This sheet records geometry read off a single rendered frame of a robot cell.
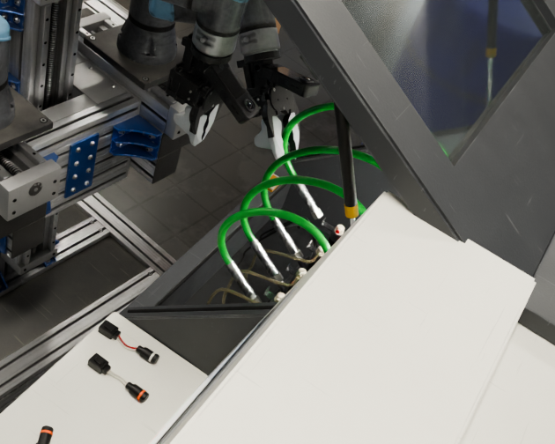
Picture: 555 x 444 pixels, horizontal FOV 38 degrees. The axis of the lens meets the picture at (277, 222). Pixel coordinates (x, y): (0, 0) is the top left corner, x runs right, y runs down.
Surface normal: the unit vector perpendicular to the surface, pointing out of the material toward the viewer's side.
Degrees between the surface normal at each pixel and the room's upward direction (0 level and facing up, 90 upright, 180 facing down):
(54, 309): 0
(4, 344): 0
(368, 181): 90
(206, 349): 90
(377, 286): 0
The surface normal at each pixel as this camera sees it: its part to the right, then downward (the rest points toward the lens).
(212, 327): -0.50, 0.50
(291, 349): 0.26, -0.69
